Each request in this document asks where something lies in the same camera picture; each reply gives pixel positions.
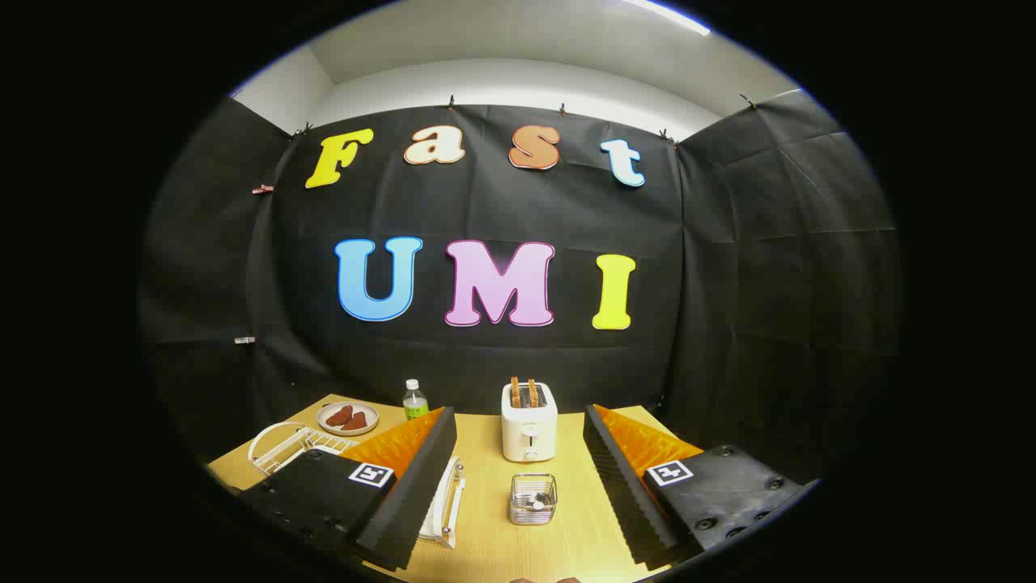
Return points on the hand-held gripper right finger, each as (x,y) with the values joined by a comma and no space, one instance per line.
(619,486)

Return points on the white toaster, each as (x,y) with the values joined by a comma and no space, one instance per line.
(528,429)

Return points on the green label drink bottle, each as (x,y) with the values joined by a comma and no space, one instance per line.
(415,405)

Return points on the black backdrop cloth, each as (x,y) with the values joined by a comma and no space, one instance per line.
(502,372)

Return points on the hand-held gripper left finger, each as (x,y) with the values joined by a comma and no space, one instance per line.
(413,486)

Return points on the small beige plate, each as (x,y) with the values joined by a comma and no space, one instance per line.
(324,419)

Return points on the toasted bread slice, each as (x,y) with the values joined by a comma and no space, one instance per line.
(532,393)
(515,393)

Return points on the red sausage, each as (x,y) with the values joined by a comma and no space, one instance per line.
(338,416)
(354,421)

